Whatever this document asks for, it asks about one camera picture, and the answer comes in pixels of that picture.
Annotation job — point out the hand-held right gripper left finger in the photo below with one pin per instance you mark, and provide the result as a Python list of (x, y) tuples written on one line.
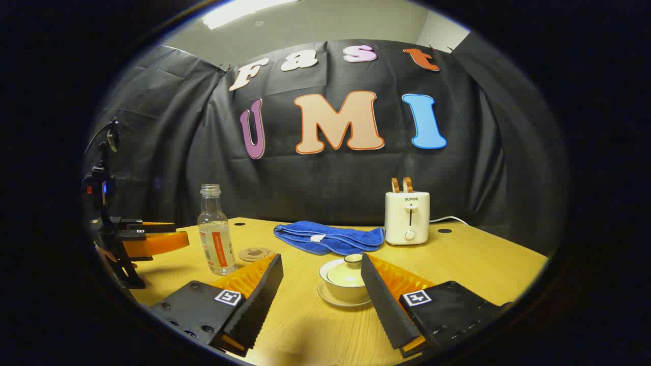
[(259, 300)]

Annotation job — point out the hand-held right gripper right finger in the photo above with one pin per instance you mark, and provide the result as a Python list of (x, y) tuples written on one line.
[(386, 310)]

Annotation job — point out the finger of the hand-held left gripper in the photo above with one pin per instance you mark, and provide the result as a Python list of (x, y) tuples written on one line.
[(157, 243), (147, 225)]

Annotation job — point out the white teacup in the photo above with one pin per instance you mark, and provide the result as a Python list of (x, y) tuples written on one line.
[(346, 294)]

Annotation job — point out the round cork coaster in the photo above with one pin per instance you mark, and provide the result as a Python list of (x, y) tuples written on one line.
[(254, 254)]

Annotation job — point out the white teacup lid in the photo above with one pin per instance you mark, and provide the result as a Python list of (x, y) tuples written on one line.
[(345, 274)]

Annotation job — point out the clear plastic water bottle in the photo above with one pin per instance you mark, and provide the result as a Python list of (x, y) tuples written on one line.
[(216, 239)]

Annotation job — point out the white saucer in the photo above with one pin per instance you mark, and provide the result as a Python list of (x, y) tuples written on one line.
[(335, 302)]

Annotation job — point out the blue towel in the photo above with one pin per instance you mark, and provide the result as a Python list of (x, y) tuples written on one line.
[(330, 239)]

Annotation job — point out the white toaster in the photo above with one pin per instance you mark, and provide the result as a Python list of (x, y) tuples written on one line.
[(407, 218)]

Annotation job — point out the toasted bread slice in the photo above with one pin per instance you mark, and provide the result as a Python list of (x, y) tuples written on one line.
[(408, 184), (395, 185)]

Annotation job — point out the black backdrop cloth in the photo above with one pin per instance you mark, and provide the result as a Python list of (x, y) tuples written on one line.
[(325, 178)]

